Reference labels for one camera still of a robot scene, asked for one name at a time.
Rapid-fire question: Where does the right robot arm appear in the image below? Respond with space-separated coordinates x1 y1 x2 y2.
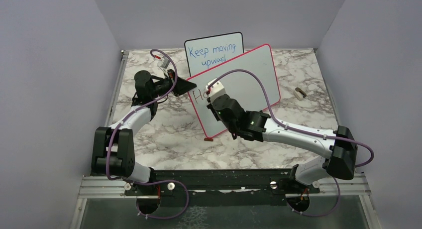
207 94 357 193

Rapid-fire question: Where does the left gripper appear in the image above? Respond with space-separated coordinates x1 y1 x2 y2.
150 69 197 99

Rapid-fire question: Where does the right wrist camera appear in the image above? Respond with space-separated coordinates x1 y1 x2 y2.
205 78 226 104

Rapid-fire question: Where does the small white eraser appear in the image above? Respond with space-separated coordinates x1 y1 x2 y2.
293 87 307 101

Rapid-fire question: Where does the black mounting rail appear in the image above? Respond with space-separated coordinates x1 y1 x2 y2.
91 166 355 207

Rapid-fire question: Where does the black framed whiteboard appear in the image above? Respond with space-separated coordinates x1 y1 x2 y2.
184 31 244 76

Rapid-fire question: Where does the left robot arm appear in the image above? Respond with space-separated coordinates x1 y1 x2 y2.
91 69 197 195

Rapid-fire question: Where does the pink framed whiteboard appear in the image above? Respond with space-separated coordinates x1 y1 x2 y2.
188 43 281 138

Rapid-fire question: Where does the aluminium table frame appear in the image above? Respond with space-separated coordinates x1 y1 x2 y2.
69 49 383 229

